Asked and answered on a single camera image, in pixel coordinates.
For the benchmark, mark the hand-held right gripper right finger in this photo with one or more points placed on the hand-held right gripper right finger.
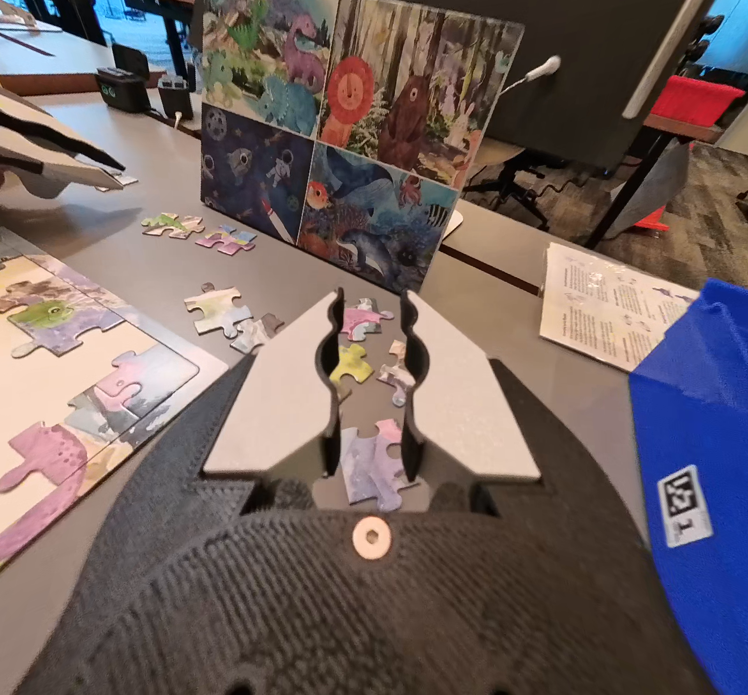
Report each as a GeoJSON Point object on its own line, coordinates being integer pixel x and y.
{"type": "Point", "coordinates": [467, 414]}

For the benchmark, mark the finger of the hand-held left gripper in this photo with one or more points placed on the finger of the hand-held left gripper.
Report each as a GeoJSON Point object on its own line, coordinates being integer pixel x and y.
{"type": "Point", "coordinates": [35, 116]}
{"type": "Point", "coordinates": [52, 172]}

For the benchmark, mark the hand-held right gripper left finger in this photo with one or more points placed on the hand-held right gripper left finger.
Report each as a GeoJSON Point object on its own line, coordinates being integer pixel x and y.
{"type": "Point", "coordinates": [274, 414]}

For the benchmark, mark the green tail brown puzzle piece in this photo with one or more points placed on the green tail brown puzzle piece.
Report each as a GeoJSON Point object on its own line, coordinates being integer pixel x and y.
{"type": "Point", "coordinates": [172, 224]}

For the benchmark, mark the dinosaur puzzle board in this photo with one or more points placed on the dinosaur puzzle board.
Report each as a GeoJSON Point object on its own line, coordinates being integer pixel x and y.
{"type": "Point", "coordinates": [35, 391]}

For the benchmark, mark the white neighbouring desk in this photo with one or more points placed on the white neighbouring desk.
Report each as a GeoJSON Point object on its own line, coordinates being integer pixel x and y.
{"type": "Point", "coordinates": [52, 63]}

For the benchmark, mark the dark grey charger box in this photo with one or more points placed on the dark grey charger box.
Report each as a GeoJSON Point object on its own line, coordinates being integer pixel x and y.
{"type": "Point", "coordinates": [120, 90]}

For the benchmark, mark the wooden model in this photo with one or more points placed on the wooden model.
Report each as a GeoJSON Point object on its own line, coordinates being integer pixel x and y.
{"type": "Point", "coordinates": [17, 17]}

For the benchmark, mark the black box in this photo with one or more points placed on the black box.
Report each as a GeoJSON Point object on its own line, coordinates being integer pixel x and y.
{"type": "Point", "coordinates": [131, 60]}

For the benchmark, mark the scattered loose puzzle pieces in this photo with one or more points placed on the scattered loose puzzle pieces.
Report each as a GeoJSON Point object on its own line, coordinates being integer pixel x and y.
{"type": "Point", "coordinates": [216, 309]}

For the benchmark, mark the pink lavender puzzle piece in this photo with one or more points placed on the pink lavender puzzle piece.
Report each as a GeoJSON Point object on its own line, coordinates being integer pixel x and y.
{"type": "Point", "coordinates": [152, 373]}

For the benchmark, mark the small black charger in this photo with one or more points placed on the small black charger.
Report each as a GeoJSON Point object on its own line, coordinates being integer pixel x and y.
{"type": "Point", "coordinates": [175, 96]}

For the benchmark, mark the purple green head puzzle piece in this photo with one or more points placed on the purple green head puzzle piece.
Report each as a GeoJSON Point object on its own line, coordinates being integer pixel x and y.
{"type": "Point", "coordinates": [47, 321]}

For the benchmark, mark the printed instruction sheet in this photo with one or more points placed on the printed instruction sheet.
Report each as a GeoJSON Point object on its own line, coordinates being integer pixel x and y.
{"type": "Point", "coordinates": [602, 309]}

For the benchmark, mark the grey blue puzzle piece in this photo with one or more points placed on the grey blue puzzle piece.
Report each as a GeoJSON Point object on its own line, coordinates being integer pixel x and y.
{"type": "Point", "coordinates": [99, 414]}

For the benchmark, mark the purple blue yellow puzzle piece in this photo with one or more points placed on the purple blue yellow puzzle piece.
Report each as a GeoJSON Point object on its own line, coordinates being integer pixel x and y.
{"type": "Point", "coordinates": [225, 241]}

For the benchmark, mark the white stand foot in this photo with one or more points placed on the white stand foot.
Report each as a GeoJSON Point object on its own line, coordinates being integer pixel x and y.
{"type": "Point", "coordinates": [453, 226]}

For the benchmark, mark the blue box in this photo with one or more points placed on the blue box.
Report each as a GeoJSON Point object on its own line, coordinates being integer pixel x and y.
{"type": "Point", "coordinates": [689, 414]}

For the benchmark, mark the pink dinosaur puzzle piece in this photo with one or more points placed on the pink dinosaur puzzle piece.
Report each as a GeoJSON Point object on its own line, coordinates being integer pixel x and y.
{"type": "Point", "coordinates": [41, 455]}

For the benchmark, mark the black office chair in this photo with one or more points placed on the black office chair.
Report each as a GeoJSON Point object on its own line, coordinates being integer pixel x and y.
{"type": "Point", "coordinates": [508, 180]}

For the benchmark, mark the black desk leg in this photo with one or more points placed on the black desk leg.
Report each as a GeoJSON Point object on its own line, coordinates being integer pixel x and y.
{"type": "Point", "coordinates": [633, 186]}

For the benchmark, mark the grey sheet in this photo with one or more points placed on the grey sheet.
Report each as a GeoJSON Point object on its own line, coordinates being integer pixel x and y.
{"type": "Point", "coordinates": [660, 192]}

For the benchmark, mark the illustrated puzzle box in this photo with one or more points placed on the illustrated puzzle box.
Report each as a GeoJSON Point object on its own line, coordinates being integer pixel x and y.
{"type": "Point", "coordinates": [350, 122]}

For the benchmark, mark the red cloth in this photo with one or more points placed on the red cloth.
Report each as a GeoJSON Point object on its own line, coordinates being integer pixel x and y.
{"type": "Point", "coordinates": [695, 101]}

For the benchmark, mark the dark grey partition panel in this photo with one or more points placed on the dark grey partition panel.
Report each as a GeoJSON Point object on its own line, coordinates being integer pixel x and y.
{"type": "Point", "coordinates": [584, 34]}

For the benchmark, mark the grey metal bar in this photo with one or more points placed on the grey metal bar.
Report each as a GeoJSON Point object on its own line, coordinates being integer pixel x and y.
{"type": "Point", "coordinates": [679, 34]}

